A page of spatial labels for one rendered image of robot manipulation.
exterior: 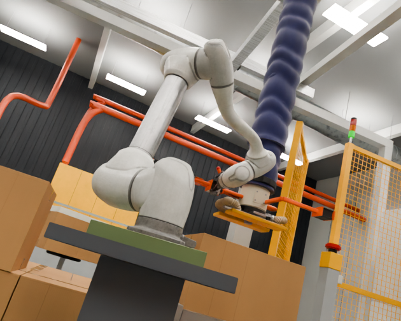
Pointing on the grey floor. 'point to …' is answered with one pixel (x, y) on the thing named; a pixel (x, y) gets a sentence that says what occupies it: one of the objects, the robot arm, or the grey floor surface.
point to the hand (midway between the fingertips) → (212, 186)
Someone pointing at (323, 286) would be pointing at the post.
